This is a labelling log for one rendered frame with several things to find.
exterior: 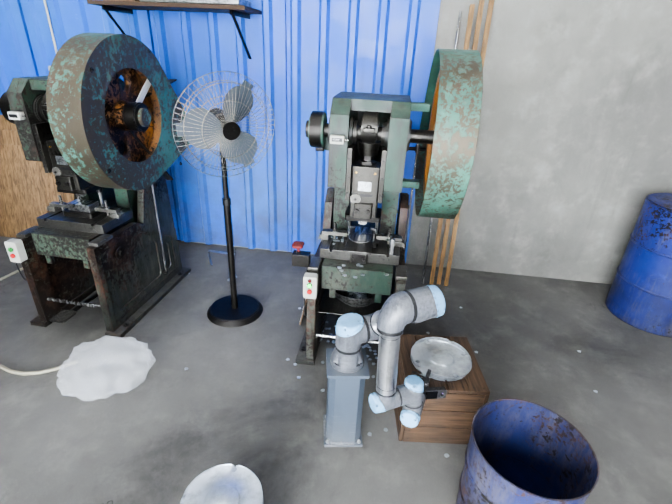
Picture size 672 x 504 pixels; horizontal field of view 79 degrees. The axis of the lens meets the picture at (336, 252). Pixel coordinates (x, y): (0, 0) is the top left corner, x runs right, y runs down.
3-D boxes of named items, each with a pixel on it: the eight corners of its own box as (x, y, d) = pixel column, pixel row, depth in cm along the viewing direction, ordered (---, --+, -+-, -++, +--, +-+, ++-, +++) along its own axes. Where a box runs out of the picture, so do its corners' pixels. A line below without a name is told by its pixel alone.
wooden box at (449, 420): (475, 445, 201) (490, 392, 186) (398, 441, 201) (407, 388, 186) (456, 385, 237) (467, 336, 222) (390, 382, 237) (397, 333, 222)
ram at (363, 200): (375, 221, 222) (380, 167, 209) (348, 218, 223) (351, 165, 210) (377, 210, 237) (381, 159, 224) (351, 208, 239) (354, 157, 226)
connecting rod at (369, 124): (376, 182, 215) (382, 114, 200) (353, 180, 216) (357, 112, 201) (378, 171, 233) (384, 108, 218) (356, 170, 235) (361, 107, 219)
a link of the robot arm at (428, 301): (353, 319, 188) (407, 286, 139) (382, 312, 193) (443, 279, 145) (360, 345, 184) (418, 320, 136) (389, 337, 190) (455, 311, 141)
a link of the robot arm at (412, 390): (403, 390, 152) (401, 414, 156) (428, 383, 156) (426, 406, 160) (392, 378, 159) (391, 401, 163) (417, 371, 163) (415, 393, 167)
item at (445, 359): (449, 337, 216) (450, 336, 215) (484, 373, 191) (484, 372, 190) (400, 344, 206) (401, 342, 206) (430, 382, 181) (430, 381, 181)
